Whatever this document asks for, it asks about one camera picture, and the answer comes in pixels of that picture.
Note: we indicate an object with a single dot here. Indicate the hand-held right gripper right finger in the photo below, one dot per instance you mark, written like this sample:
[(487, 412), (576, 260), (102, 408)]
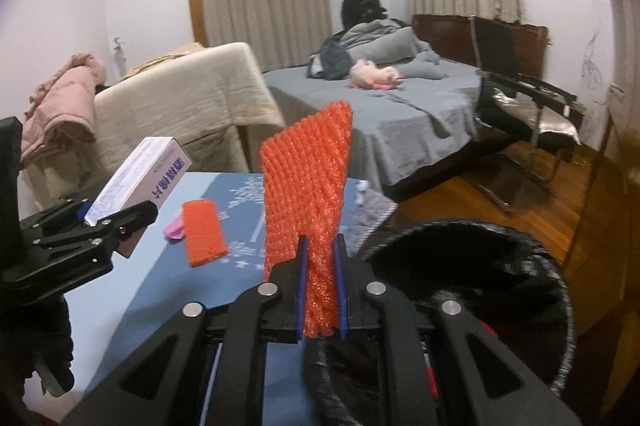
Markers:
[(340, 286)]

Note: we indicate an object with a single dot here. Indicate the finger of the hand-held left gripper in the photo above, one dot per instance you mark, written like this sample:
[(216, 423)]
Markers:
[(55, 221), (130, 218)]

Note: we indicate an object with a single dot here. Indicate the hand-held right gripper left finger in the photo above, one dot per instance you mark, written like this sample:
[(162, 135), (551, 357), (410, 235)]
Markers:
[(300, 281)]

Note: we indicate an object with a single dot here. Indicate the white cardboard box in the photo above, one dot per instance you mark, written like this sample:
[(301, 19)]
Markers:
[(130, 176)]

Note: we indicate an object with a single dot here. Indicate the orange red pad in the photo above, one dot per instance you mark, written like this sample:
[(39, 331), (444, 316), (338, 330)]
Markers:
[(305, 166)]

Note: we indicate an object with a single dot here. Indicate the black bag lined bin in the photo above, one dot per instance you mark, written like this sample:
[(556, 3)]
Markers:
[(500, 266)]

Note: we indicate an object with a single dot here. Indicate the person's left forearm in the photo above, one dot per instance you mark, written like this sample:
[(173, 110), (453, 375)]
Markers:
[(35, 336)]

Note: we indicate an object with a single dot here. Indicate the pink cloth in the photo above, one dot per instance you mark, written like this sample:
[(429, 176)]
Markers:
[(175, 228)]

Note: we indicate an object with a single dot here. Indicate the blue tree print tablecloth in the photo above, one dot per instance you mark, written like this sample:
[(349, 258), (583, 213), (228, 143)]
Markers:
[(150, 286)]

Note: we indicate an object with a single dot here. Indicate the orange foam net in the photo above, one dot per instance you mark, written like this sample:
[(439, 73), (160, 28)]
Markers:
[(202, 231)]

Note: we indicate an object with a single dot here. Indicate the pink jacket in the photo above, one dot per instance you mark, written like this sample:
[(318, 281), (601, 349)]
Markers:
[(65, 106)]

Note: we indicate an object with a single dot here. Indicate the beige blanket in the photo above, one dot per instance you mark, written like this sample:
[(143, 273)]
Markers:
[(190, 96)]

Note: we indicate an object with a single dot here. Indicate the bed with grey sheet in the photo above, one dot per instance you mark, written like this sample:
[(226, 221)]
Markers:
[(390, 121)]

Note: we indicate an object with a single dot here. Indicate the pink plush toy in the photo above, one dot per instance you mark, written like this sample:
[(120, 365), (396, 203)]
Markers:
[(372, 76)]

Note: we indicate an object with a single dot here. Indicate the dark blue clothing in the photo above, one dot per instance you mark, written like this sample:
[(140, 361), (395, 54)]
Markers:
[(330, 61)]

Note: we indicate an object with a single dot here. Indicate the grey duvet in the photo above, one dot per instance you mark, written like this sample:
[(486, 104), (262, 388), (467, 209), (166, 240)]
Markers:
[(385, 46)]

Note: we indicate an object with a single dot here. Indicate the silver seat cushion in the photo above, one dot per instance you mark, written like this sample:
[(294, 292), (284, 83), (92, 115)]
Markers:
[(525, 111)]

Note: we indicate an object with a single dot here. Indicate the dark wooden headboard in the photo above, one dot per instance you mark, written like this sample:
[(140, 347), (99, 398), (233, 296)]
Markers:
[(440, 31)]

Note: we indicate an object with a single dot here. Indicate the black metal chair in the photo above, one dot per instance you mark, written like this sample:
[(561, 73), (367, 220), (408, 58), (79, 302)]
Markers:
[(495, 46)]

